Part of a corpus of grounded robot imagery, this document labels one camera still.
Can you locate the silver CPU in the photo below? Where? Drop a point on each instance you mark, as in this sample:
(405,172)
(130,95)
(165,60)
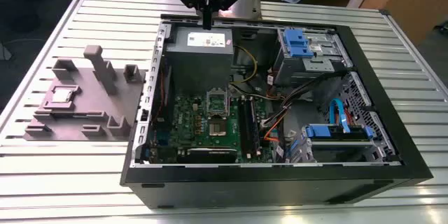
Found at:
(63,96)

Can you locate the CPU socket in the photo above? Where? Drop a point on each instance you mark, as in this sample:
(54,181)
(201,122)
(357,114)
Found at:
(219,128)

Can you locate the grey power supply unit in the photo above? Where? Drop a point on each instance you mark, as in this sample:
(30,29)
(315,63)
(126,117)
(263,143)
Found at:
(197,64)

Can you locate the blue plastic drive latch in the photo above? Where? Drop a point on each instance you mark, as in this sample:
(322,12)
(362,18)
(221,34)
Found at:
(299,43)

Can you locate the metal drive cage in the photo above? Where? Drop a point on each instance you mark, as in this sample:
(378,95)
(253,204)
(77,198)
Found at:
(322,66)

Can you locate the thin metal locking lever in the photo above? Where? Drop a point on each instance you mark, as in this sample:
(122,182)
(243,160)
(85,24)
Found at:
(230,108)

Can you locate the black RAM slot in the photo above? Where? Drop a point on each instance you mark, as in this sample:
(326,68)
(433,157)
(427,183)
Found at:
(243,127)
(247,127)
(251,127)

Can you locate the RAM stick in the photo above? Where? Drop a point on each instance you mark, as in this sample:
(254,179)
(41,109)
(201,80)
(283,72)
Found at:
(70,116)
(255,127)

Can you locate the green motherboard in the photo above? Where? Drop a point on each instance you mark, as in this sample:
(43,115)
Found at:
(189,129)

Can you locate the grey parts rack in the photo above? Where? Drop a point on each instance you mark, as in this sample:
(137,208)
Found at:
(105,119)

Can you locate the hard disk in blue carrier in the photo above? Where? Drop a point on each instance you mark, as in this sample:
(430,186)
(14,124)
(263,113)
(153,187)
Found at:
(321,130)

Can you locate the black graphics card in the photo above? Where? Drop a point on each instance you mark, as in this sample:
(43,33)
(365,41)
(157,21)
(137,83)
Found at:
(210,154)

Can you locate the blue VGA port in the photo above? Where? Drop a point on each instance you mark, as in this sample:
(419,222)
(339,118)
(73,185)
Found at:
(146,154)

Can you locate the metal disk bay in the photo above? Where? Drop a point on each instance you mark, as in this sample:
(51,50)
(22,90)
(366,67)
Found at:
(343,143)

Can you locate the black PC case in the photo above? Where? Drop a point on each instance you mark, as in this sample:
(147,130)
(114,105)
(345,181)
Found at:
(245,182)

